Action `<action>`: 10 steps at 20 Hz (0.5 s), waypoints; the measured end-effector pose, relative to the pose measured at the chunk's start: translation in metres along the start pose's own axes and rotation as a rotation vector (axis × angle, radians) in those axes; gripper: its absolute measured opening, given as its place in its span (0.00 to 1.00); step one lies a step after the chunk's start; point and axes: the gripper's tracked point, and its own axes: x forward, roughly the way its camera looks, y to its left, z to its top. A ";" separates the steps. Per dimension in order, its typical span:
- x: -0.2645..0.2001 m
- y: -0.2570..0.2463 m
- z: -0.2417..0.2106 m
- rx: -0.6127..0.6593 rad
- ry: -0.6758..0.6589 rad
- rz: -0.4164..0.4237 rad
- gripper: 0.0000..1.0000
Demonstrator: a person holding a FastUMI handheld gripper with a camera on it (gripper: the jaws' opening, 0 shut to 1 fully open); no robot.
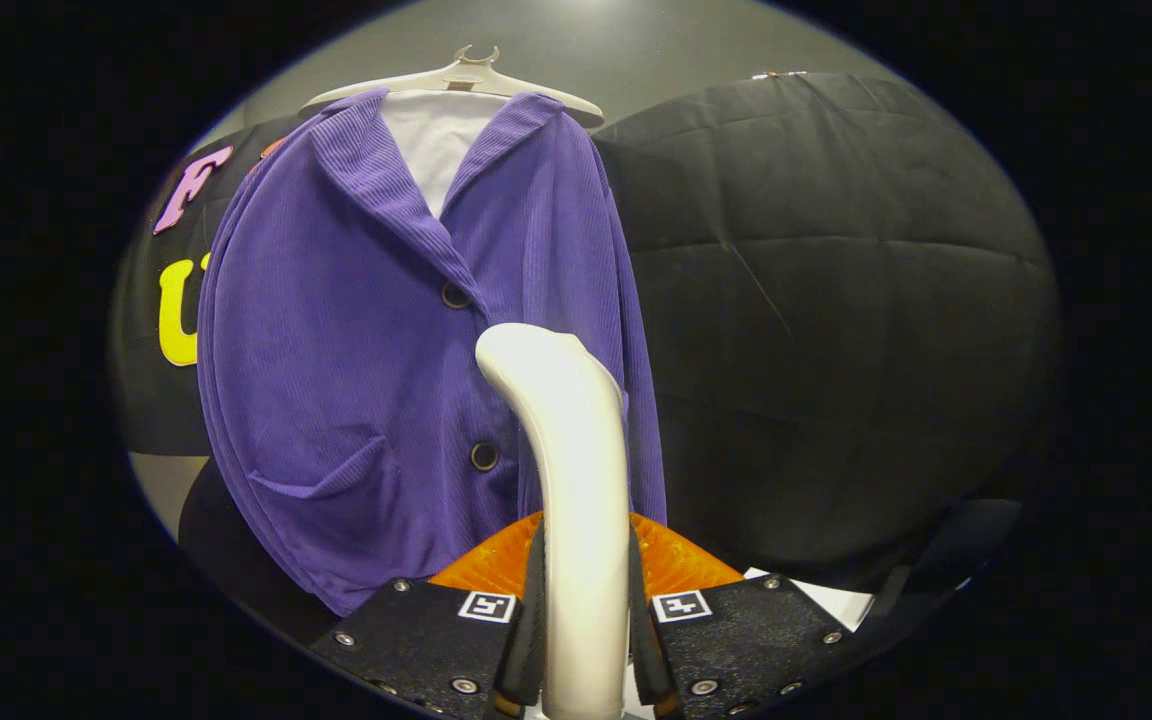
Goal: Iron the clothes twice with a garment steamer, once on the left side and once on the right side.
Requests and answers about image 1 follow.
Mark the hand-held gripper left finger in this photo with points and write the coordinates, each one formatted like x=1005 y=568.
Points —
x=531 y=650

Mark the grey cabinet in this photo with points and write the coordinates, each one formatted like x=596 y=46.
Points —
x=158 y=490

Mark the white shirt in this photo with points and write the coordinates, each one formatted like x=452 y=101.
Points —
x=436 y=140

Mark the white flat sheet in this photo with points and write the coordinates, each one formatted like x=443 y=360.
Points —
x=836 y=600

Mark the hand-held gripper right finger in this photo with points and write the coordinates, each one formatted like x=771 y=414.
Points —
x=644 y=650

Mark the white plastic clothes hanger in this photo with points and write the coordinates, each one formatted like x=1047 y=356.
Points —
x=466 y=75

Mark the black backdrop cloth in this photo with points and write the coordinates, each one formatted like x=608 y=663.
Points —
x=836 y=350

